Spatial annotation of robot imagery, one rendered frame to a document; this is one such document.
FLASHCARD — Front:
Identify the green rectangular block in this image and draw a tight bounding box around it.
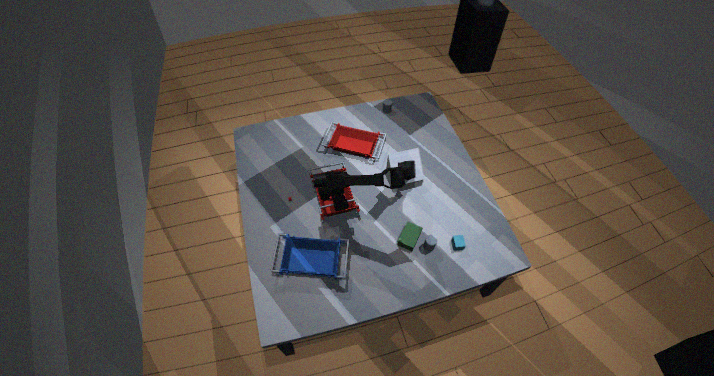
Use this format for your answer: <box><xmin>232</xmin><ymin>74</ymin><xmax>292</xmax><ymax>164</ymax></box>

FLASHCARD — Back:
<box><xmin>396</xmin><ymin>222</ymin><xmax>423</xmax><ymax>252</ymax></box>

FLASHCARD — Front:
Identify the small light blue block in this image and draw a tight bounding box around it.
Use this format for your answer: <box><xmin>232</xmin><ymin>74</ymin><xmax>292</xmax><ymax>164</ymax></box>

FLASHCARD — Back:
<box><xmin>451</xmin><ymin>235</ymin><xmax>466</xmax><ymax>251</ymax></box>

